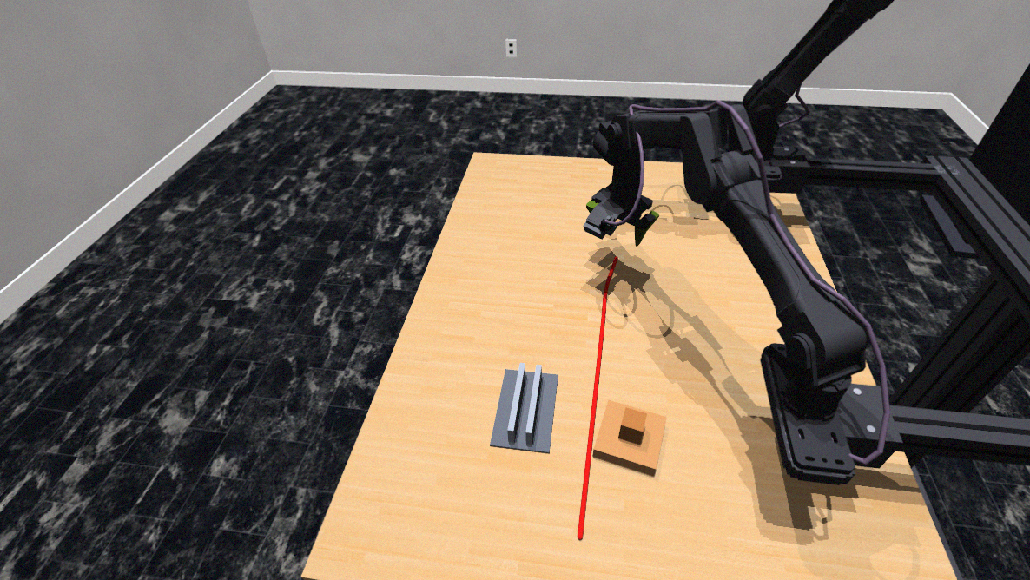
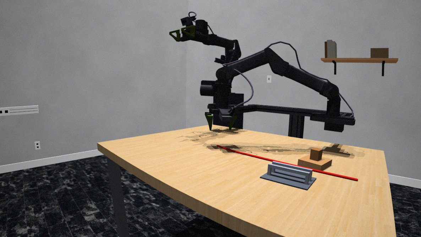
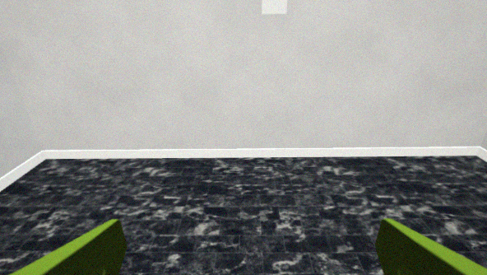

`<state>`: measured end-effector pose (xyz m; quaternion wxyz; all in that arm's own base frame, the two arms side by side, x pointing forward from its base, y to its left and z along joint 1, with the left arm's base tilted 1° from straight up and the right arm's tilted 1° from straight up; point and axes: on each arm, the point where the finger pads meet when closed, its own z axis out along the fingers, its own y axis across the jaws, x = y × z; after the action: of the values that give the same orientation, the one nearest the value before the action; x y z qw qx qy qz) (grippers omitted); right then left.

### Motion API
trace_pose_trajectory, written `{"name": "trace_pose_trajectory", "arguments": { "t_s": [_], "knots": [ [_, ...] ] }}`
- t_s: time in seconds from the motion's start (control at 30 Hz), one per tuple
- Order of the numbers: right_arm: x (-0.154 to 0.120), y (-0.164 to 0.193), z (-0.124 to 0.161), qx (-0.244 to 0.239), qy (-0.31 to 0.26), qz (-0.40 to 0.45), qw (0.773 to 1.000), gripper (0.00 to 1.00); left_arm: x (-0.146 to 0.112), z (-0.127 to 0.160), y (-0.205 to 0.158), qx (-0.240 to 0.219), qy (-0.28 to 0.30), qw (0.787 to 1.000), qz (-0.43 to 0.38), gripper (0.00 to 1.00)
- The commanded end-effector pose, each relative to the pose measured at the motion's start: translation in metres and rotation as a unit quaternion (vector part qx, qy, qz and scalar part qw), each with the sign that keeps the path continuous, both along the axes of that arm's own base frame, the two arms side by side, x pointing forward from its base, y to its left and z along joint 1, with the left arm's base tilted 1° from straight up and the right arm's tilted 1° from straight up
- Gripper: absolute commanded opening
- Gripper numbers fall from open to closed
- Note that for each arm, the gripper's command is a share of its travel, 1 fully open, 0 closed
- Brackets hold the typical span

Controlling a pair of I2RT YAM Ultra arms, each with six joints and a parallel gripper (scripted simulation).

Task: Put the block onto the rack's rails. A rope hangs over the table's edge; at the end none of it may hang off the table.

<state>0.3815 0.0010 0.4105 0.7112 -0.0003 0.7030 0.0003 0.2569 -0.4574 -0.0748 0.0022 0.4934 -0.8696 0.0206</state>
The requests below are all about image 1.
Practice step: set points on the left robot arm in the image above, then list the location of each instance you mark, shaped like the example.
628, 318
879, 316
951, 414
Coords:
823, 331

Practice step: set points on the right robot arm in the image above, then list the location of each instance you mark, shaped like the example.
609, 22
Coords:
767, 98

